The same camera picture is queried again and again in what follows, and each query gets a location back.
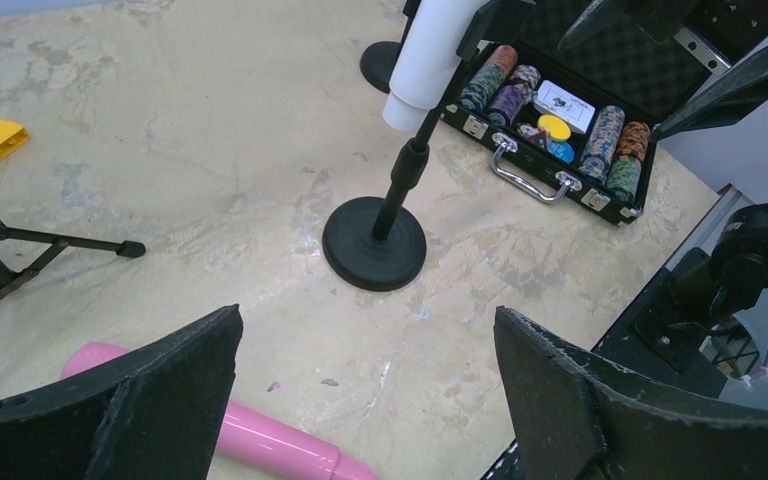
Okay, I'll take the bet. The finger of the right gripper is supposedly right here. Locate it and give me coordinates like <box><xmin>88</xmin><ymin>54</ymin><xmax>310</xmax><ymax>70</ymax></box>
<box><xmin>558</xmin><ymin>0</ymin><xmax>699</xmax><ymax>50</ymax></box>
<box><xmin>652</xmin><ymin>45</ymin><xmax>768</xmax><ymax>141</ymax></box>

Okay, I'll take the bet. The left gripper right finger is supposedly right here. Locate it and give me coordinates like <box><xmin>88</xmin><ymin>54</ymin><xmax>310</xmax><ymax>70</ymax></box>
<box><xmin>493</xmin><ymin>306</ymin><xmax>768</xmax><ymax>479</ymax></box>

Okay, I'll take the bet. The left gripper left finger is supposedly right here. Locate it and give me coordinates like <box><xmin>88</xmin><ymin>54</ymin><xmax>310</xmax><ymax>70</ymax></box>
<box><xmin>0</xmin><ymin>305</ymin><xmax>244</xmax><ymax>479</ymax></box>

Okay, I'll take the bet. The pink toy microphone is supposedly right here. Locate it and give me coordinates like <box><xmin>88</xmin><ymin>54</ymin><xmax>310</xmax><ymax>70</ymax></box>
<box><xmin>60</xmin><ymin>341</ymin><xmax>378</xmax><ymax>479</ymax></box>

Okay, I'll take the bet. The white toy microphone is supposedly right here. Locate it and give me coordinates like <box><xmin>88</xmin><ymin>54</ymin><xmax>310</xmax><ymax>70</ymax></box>
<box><xmin>382</xmin><ymin>0</ymin><xmax>484</xmax><ymax>134</ymax></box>

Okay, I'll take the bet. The black round-base mic stand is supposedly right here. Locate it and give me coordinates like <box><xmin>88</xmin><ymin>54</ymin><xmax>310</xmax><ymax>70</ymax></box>
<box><xmin>359</xmin><ymin>0</ymin><xmax>420</xmax><ymax>94</ymax></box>

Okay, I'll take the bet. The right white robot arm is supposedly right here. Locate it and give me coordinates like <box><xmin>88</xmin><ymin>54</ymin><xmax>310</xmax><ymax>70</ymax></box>
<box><xmin>559</xmin><ymin>1</ymin><xmax>768</xmax><ymax>372</ymax></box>

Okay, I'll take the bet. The playing card deck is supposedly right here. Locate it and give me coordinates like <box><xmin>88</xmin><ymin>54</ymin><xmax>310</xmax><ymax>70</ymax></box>
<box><xmin>533</xmin><ymin>79</ymin><xmax>596</xmax><ymax>134</ymax></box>

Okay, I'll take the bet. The black poker chip case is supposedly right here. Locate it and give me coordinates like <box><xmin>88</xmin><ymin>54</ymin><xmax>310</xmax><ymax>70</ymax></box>
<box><xmin>443</xmin><ymin>1</ymin><xmax>733</xmax><ymax>225</ymax></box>

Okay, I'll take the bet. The yellow poker chip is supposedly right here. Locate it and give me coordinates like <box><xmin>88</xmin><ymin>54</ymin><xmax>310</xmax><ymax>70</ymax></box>
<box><xmin>537</xmin><ymin>114</ymin><xmax>572</xmax><ymax>142</ymax></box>

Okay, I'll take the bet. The blue poker chip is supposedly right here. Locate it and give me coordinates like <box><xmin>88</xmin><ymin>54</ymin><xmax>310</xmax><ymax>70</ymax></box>
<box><xmin>548</xmin><ymin>140</ymin><xmax>576</xmax><ymax>164</ymax></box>

